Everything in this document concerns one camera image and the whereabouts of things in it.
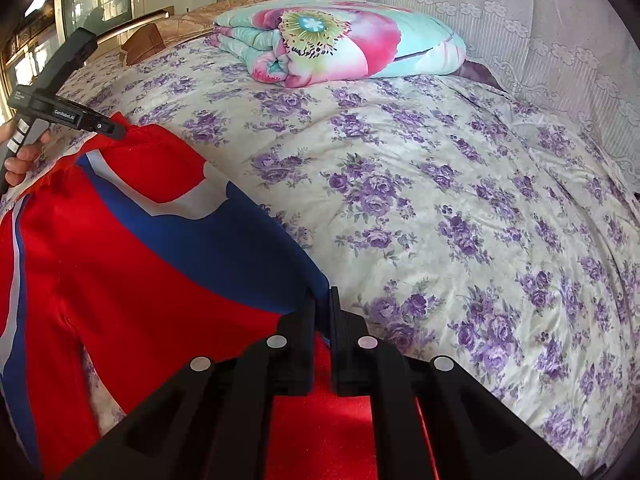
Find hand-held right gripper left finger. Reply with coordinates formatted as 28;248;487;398
59;296;319;480

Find window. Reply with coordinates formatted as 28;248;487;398
0;0;136;91

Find folded floral quilt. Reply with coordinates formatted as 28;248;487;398
210;0;467;86

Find wooden headboard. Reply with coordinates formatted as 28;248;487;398
95;6;176;43

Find person's left hand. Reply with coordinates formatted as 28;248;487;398
0;122;52;187

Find brown pillow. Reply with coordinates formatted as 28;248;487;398
121;22;168;66

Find red blue white pants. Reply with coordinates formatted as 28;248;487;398
0;112;441;480

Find white lace curtain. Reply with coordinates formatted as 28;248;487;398
257;0;640;196

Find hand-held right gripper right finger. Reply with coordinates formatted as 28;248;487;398
328;287;583;480

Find purple floral bed sheet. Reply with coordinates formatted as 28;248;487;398
0;35;640;478

